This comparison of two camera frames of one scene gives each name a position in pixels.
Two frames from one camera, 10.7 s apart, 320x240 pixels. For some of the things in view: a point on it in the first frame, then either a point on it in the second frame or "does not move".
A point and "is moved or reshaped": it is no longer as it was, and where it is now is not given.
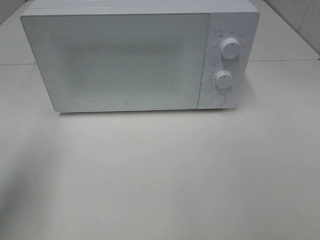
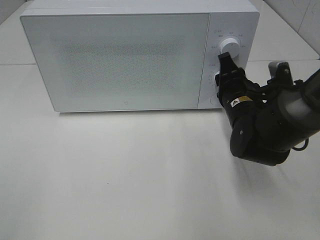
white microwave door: (113, 61) does not move
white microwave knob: (230, 48) does not move
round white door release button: (218, 99) does not move
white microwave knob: (223, 79) is moved or reshaped
